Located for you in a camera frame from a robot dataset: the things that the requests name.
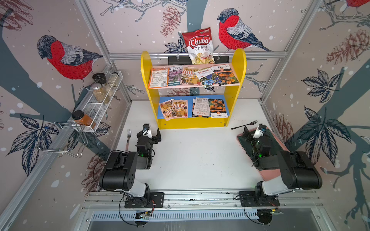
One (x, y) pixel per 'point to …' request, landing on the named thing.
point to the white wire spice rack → (94, 109)
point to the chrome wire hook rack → (65, 137)
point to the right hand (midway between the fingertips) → (252, 126)
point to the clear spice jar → (113, 79)
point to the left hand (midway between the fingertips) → (153, 126)
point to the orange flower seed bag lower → (218, 109)
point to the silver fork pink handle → (129, 134)
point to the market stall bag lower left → (166, 107)
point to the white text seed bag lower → (201, 107)
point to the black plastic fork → (251, 123)
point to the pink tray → (268, 166)
